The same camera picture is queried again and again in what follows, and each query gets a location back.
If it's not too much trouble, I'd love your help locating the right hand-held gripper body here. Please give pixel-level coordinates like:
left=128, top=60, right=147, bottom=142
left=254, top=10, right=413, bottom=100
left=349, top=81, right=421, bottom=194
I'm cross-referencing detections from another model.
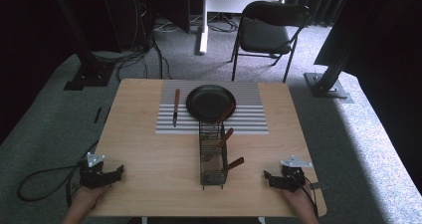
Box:
left=278, top=154, right=315, bottom=194

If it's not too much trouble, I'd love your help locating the bundle of floor cables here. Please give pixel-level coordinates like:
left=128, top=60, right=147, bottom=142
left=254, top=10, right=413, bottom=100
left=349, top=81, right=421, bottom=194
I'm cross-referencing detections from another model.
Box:
left=113, top=14, right=240, bottom=83

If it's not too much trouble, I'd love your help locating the black folding chair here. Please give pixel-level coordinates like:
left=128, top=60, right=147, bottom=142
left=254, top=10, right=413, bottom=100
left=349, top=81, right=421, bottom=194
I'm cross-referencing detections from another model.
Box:
left=230, top=0, right=314, bottom=85

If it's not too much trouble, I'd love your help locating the person's left hand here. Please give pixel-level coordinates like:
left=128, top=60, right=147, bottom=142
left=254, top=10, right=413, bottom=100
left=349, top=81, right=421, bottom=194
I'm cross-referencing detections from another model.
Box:
left=71, top=183, right=112, bottom=216

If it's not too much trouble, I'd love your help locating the grey striped placemat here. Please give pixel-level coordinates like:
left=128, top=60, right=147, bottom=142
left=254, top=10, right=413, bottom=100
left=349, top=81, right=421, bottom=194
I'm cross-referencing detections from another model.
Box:
left=155, top=80, right=270, bottom=135

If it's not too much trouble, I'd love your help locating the black curtain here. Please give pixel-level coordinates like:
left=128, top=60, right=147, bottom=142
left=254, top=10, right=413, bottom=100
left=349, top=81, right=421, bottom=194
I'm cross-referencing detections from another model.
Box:
left=0, top=0, right=101, bottom=145
left=313, top=0, right=422, bottom=195

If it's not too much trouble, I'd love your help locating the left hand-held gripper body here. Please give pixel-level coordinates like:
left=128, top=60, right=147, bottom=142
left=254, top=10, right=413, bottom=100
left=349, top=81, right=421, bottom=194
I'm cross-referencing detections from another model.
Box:
left=79, top=152, right=113, bottom=189

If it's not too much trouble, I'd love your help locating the black round plate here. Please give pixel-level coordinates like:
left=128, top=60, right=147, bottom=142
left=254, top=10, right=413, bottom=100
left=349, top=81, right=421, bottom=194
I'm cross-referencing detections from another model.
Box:
left=185, top=84, right=238, bottom=122

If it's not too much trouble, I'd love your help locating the wooden-handled knife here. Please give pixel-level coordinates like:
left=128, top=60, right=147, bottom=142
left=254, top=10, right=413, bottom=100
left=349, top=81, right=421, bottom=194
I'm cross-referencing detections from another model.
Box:
left=171, top=88, right=181, bottom=128

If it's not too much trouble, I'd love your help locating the black metal stand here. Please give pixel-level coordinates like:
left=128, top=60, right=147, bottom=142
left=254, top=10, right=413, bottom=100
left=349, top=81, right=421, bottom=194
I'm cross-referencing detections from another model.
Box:
left=49, top=0, right=116, bottom=92
left=303, top=39, right=354, bottom=105

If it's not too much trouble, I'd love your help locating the wooden-handled utensil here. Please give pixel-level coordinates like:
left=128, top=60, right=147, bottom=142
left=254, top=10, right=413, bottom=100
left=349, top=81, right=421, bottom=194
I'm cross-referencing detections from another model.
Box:
left=202, top=156, right=246, bottom=186

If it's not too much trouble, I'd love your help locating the wooden-handled fork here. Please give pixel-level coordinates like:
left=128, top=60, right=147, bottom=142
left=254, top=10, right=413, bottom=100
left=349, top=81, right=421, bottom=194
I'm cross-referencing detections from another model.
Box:
left=200, top=102, right=237, bottom=141

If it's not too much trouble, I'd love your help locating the black wire cutlery rack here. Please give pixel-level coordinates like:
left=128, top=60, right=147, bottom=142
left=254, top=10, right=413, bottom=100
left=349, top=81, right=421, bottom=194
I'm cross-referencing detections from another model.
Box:
left=197, top=118, right=230, bottom=190

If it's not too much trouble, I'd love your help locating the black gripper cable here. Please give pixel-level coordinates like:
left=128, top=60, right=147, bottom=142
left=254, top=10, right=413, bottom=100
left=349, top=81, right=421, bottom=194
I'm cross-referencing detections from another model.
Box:
left=298, top=172, right=320, bottom=219
left=16, top=139, right=101, bottom=208

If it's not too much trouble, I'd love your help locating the person's right hand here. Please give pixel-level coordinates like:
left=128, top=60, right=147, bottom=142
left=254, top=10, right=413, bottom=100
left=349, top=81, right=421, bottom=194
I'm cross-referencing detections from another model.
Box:
left=281, top=185, right=317, bottom=219

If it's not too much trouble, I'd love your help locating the white desk frame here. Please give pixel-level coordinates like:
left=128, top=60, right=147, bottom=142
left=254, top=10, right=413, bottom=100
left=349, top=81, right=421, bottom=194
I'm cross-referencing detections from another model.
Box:
left=198, top=0, right=291, bottom=56

